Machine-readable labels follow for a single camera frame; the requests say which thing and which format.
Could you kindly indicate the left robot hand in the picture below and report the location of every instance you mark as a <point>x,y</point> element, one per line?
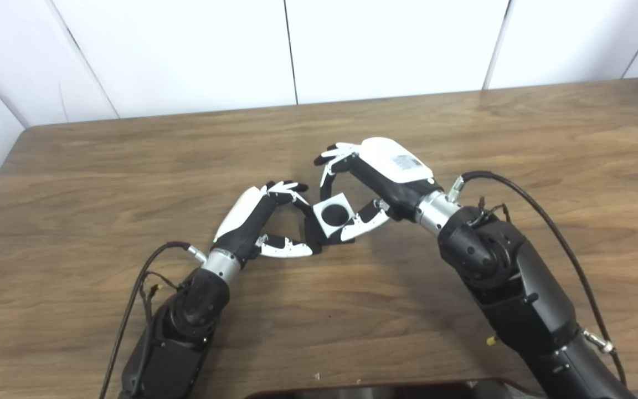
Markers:
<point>244,221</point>

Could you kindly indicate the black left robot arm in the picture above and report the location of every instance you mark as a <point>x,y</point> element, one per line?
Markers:
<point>186,327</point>

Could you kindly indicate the black peg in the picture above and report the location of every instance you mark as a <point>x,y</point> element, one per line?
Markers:
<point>314,239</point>

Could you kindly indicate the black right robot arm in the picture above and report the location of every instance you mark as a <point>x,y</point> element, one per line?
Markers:
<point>513,288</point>

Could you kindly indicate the white square piece with hole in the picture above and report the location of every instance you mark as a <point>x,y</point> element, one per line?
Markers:
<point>324,226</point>

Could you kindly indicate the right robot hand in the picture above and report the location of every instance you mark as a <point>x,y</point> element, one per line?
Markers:
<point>391,172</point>

